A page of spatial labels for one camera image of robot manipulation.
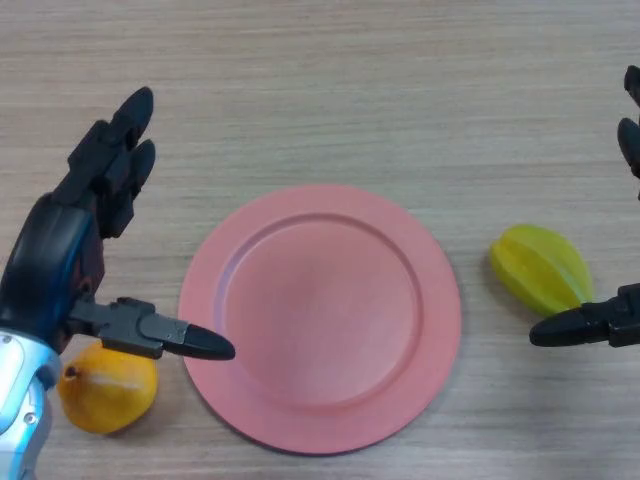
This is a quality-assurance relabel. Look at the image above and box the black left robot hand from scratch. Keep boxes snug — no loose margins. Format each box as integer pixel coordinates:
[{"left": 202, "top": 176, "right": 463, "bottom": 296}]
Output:
[{"left": 0, "top": 86, "right": 237, "bottom": 362}]

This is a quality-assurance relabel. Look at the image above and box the yellow starfruit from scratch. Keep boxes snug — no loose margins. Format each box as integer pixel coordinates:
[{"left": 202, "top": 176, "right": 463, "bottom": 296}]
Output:
[{"left": 489, "top": 224, "right": 595, "bottom": 317}]

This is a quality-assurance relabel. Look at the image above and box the orange yellow pear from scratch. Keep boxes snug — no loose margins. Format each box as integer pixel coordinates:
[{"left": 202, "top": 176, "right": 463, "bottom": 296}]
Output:
[{"left": 56, "top": 341, "right": 159, "bottom": 435}]

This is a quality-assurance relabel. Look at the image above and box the pink round plate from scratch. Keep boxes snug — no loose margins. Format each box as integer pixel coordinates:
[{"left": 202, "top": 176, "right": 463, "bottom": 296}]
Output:
[{"left": 178, "top": 184, "right": 462, "bottom": 442}]

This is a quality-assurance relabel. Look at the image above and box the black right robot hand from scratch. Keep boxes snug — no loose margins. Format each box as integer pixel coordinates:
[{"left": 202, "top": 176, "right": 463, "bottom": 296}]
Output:
[{"left": 529, "top": 65, "right": 640, "bottom": 349}]

